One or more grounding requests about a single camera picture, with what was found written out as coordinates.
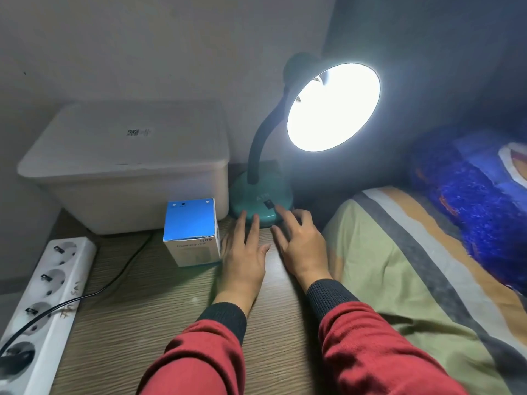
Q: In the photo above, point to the person's right hand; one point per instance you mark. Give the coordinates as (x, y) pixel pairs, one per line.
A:
(304, 255)

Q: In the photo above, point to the person's left hand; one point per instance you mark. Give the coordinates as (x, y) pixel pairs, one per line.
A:
(243, 267)

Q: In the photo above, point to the person's left middle finger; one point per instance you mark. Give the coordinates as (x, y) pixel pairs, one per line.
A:
(240, 226)

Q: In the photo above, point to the person's right thumb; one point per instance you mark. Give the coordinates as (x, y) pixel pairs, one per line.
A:
(279, 242)

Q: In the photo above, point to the person's right middle finger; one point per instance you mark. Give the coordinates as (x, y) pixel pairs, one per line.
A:
(307, 220)

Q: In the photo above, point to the person's left thumb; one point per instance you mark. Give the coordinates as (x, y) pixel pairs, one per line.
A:
(264, 251)

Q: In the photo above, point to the green gooseneck desk lamp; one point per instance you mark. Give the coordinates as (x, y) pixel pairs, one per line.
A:
(256, 194)

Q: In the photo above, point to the person's left forearm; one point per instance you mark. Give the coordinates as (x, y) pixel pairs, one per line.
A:
(201, 357)

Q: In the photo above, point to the person's right forearm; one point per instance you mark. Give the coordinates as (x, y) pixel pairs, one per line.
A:
(370, 349)

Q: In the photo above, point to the blue and white carton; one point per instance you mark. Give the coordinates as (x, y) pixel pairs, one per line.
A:
(190, 221)

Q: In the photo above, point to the striped bedsheet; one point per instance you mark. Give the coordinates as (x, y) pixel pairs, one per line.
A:
(395, 263)

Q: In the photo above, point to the white plastic storage box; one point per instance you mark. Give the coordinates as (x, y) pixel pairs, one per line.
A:
(123, 201)

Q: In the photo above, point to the blue fleece blanket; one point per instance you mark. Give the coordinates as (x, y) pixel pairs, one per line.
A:
(465, 193)

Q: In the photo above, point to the white power strip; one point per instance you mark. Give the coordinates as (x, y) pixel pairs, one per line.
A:
(49, 300)

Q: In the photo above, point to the black plug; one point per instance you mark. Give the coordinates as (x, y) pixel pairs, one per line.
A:
(15, 359)

